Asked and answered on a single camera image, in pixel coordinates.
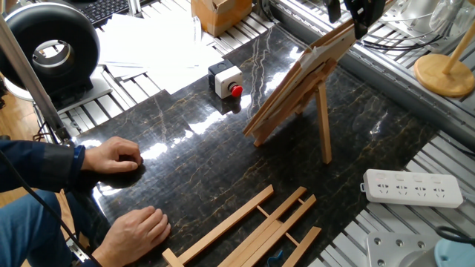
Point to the grey metal mounting plate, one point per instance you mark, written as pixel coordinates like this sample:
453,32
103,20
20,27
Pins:
389,252

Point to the small open cardboard box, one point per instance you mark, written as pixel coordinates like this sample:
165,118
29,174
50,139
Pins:
219,22

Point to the white paper sheets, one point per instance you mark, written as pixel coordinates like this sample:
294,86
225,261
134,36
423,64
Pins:
159,48

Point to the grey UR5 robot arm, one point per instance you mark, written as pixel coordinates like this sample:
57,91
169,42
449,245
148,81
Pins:
449,257

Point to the wooden photo frame green print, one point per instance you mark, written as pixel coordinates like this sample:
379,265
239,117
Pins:
315,59

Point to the blue jeans leg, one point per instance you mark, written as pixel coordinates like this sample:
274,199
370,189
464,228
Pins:
22,230

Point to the flat folded wooden easel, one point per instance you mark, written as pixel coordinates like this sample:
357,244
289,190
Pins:
226,226

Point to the person's left forearm dark sleeve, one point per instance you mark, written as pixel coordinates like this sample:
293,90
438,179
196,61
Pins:
37,165

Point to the person's right hand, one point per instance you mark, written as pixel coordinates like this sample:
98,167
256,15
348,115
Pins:
133,235

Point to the grey base plate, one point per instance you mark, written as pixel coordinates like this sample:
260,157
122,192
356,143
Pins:
100,91

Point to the round wooden stand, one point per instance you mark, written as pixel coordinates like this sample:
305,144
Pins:
441,78

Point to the white power strip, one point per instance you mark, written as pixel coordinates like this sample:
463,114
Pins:
408,187

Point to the red emergency stop button box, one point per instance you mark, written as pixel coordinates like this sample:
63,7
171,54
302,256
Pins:
226,79

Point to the person's left hand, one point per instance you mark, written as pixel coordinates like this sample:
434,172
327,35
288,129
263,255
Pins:
111,155

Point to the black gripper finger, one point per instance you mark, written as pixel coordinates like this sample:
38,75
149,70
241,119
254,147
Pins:
333,10
365,13

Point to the black keyboard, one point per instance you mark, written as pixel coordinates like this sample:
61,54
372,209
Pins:
102,9

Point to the aluminium profile post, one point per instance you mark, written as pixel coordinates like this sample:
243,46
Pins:
29,78

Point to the standing wooden easel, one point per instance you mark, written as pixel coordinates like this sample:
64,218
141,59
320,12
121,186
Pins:
324,126

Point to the black marble pattern mat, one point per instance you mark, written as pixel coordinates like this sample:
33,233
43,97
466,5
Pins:
222,155

